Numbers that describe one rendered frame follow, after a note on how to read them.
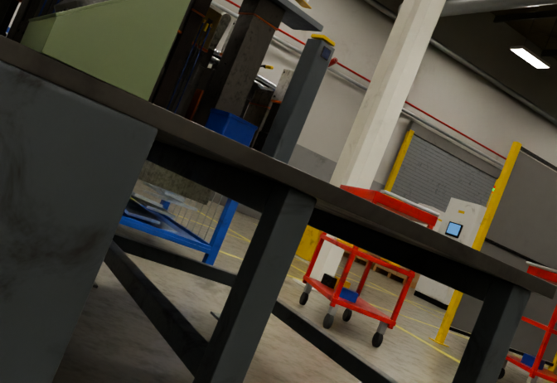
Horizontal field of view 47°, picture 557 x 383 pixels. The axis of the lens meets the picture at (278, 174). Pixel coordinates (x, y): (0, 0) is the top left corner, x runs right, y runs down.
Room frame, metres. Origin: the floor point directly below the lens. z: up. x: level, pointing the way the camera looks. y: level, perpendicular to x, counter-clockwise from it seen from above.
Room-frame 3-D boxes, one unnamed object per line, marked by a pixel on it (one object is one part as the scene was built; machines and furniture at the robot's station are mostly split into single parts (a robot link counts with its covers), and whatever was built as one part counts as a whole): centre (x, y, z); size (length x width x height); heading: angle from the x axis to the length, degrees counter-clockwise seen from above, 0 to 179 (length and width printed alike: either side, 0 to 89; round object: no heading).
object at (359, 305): (4.42, -0.77, 0.49); 0.81 x 0.46 x 0.98; 12
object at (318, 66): (2.02, 0.03, 0.92); 0.08 x 0.08 x 0.44; 42
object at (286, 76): (2.21, 0.06, 0.88); 0.12 x 0.07 x 0.36; 42
